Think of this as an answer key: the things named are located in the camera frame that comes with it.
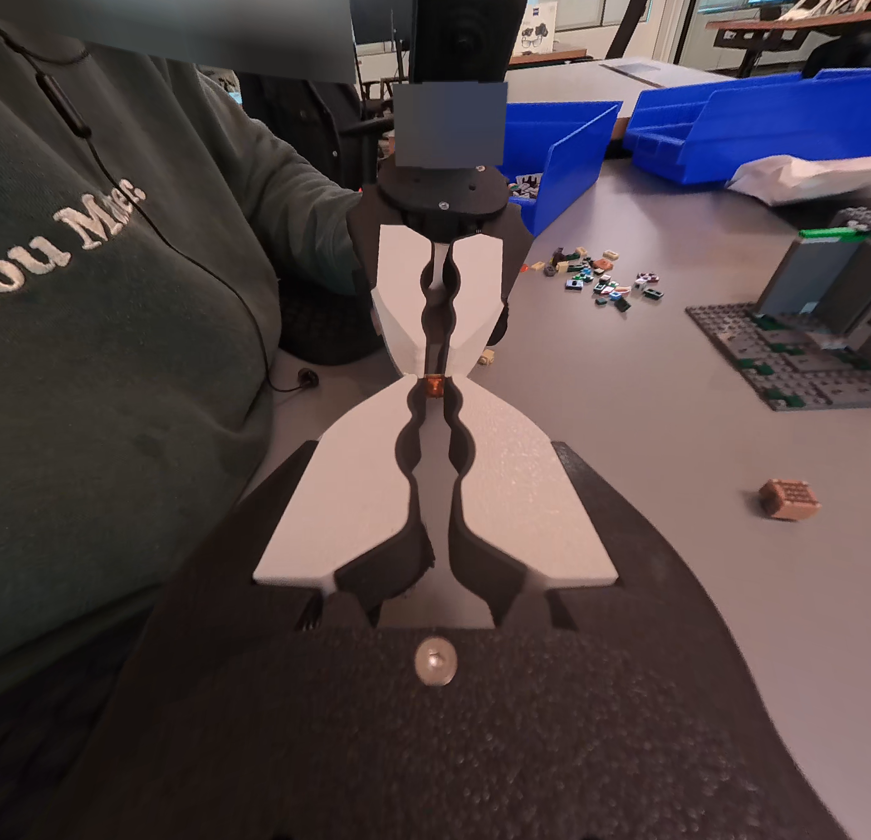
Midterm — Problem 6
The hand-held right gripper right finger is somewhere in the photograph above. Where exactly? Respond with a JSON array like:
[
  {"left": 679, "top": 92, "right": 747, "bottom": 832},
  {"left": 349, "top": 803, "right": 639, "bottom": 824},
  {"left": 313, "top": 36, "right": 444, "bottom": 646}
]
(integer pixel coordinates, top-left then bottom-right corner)
[{"left": 442, "top": 375, "right": 620, "bottom": 629}]

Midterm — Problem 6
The wooden-top office desk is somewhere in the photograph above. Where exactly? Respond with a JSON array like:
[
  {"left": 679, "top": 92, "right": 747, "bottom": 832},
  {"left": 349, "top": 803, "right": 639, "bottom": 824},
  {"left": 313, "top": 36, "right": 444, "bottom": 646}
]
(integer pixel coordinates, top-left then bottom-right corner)
[{"left": 705, "top": 10, "right": 871, "bottom": 79}]

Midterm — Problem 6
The grey desk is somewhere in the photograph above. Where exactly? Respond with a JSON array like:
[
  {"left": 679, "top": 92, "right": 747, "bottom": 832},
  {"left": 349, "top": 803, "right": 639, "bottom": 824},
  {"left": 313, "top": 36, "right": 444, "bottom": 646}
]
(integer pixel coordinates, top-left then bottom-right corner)
[{"left": 269, "top": 56, "right": 871, "bottom": 840}]

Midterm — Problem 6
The grey toy brick building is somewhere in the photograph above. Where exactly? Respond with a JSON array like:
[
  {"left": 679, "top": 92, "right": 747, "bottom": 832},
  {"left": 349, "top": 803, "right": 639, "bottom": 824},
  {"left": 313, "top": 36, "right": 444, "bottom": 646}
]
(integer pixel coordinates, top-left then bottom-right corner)
[{"left": 686, "top": 206, "right": 871, "bottom": 412}]

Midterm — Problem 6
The person's left forearm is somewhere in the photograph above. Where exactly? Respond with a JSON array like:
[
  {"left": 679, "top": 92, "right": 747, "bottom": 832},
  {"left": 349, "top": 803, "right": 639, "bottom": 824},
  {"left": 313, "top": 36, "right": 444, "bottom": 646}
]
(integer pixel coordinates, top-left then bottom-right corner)
[{"left": 163, "top": 58, "right": 365, "bottom": 303}]

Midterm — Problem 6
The white crumpled paper bag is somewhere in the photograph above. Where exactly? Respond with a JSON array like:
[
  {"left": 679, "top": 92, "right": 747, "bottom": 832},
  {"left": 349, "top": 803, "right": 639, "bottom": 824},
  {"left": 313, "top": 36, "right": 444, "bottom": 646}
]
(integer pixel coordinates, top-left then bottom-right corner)
[{"left": 724, "top": 156, "right": 871, "bottom": 207}]

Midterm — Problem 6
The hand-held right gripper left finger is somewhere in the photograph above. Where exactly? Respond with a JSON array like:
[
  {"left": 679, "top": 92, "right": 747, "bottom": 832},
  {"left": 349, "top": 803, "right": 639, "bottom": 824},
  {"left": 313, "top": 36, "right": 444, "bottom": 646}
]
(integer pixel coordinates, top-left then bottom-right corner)
[{"left": 252, "top": 374, "right": 438, "bottom": 616}]

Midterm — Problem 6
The black earphone cable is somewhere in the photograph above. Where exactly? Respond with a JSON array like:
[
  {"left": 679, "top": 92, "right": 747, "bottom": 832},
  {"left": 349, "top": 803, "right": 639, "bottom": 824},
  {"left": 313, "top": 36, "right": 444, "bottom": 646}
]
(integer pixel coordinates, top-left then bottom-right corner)
[{"left": 0, "top": 27, "right": 321, "bottom": 393}]

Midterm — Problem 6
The dark cloth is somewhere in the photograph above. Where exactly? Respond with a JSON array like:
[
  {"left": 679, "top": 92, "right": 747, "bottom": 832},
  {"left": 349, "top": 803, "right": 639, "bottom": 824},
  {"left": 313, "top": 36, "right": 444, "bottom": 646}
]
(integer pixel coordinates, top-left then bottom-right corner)
[{"left": 235, "top": 71, "right": 372, "bottom": 191}]

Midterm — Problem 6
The tan toy brick cube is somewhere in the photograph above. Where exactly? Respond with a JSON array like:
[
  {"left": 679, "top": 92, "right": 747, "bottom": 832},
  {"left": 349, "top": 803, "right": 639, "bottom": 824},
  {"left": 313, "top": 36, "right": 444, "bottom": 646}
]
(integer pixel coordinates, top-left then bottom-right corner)
[{"left": 757, "top": 478, "right": 822, "bottom": 521}]

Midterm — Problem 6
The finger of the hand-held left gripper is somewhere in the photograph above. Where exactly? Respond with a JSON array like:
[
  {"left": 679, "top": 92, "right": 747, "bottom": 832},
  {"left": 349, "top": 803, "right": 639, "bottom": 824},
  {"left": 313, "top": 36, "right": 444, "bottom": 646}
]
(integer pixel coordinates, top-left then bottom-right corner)
[
  {"left": 435, "top": 231, "right": 513, "bottom": 378},
  {"left": 369, "top": 222, "right": 440, "bottom": 378}
]

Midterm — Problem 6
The blue plastic bin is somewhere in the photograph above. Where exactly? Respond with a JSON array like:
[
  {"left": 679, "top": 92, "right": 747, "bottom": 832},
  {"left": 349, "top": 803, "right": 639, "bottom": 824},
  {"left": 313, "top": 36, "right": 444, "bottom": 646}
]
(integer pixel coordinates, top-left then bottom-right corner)
[
  {"left": 677, "top": 70, "right": 871, "bottom": 186},
  {"left": 504, "top": 100, "right": 624, "bottom": 237},
  {"left": 622, "top": 88, "right": 719, "bottom": 169}
]

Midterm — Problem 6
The white printed carton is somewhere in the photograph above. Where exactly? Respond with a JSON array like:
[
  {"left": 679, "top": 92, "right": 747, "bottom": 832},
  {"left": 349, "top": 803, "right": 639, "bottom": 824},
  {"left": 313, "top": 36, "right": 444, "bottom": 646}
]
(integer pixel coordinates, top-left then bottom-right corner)
[{"left": 510, "top": 1, "right": 559, "bottom": 55}]

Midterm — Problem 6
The black honeycomb armrest pad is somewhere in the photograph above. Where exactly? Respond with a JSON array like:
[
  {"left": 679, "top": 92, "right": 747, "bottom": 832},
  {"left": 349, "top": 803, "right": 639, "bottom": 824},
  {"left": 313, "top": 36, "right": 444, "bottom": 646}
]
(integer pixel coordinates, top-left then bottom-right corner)
[{"left": 278, "top": 278, "right": 385, "bottom": 366}]

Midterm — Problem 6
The black office chair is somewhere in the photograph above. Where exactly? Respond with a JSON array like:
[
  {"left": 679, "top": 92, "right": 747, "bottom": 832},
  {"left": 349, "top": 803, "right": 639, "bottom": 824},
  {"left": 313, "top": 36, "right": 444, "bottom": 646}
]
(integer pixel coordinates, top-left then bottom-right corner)
[{"left": 604, "top": 0, "right": 652, "bottom": 60}]

